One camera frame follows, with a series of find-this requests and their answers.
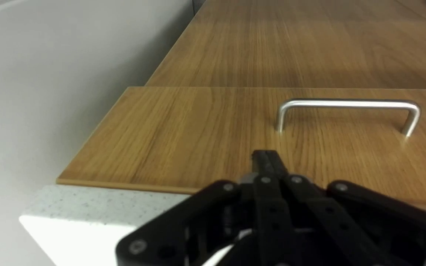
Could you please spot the white drawer wooden front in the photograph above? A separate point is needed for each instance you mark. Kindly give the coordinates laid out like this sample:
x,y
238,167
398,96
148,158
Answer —
x,y
198,133

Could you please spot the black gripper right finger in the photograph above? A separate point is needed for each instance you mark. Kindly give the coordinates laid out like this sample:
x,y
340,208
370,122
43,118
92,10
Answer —
x,y
351,221

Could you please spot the wooden base cabinet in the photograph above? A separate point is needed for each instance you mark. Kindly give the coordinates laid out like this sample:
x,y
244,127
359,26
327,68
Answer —
x,y
296,44

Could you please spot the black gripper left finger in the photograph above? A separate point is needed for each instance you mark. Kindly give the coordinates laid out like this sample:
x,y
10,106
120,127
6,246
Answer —
x,y
213,221

